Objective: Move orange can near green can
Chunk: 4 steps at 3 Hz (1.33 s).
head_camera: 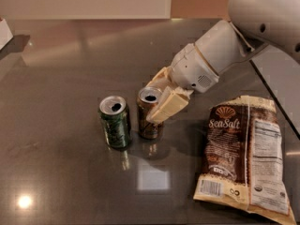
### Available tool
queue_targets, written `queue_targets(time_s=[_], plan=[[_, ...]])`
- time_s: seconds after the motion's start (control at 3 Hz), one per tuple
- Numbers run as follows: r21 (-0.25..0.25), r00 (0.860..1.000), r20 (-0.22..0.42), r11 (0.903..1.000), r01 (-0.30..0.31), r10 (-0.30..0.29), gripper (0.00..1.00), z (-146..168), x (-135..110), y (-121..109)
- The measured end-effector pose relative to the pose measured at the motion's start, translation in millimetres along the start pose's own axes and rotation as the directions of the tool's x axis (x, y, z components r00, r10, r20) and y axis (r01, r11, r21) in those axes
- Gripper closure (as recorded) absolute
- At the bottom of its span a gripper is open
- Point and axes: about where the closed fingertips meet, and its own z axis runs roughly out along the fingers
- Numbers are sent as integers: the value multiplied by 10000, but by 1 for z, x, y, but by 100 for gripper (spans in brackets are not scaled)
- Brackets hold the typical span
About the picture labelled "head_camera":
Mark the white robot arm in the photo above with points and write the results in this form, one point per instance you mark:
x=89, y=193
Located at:
x=253, y=25

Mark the green soda can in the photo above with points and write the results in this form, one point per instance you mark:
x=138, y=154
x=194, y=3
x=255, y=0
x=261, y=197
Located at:
x=114, y=116

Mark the white box at left edge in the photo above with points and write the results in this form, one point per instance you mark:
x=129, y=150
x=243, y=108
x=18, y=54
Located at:
x=5, y=33

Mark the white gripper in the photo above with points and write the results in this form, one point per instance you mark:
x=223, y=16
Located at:
x=192, y=68

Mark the sea salt chip bag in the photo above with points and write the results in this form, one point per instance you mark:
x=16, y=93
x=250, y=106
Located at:
x=242, y=161

